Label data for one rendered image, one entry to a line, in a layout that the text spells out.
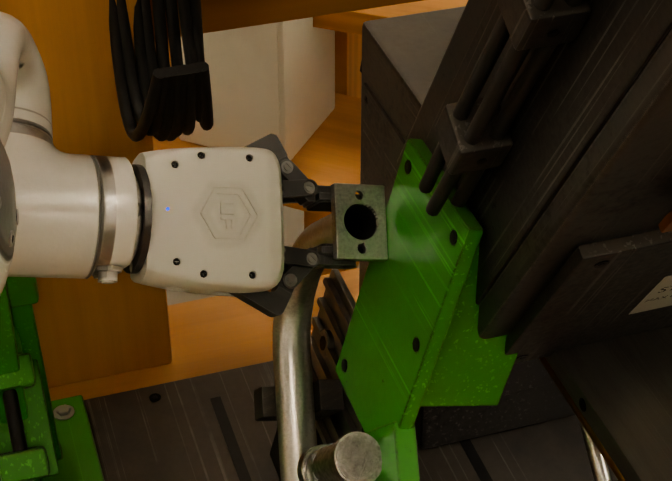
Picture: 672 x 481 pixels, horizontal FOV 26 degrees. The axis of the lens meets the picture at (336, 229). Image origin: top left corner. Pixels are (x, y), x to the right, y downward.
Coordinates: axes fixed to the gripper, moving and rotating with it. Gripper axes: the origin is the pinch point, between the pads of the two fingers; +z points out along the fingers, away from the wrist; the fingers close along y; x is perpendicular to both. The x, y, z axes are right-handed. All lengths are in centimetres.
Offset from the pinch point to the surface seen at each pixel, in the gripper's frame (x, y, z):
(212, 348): 41.3, -4.0, 4.1
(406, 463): -2.9, -17.2, 3.3
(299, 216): 189, 42, 74
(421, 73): 4.0, 13.7, 9.6
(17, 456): 21.8, -15.0, -18.9
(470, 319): -8.0, -7.7, 6.2
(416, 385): -5.5, -12.0, 3.1
